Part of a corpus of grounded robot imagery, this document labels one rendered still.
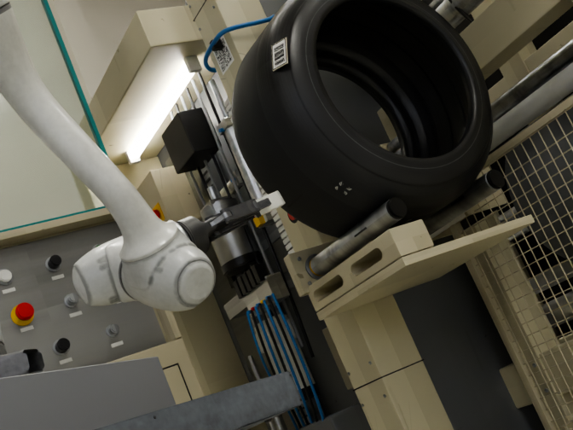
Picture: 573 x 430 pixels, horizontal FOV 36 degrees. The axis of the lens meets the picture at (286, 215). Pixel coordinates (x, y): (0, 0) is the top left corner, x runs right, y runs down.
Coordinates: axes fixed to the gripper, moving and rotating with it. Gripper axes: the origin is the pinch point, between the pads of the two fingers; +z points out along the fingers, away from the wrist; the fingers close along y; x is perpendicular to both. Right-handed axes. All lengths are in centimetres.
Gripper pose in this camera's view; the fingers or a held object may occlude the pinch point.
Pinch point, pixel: (267, 204)
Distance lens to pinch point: 173.2
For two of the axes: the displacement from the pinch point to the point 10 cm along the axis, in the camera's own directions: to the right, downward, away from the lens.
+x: 5.0, 8.5, -1.4
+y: -4.3, 3.9, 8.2
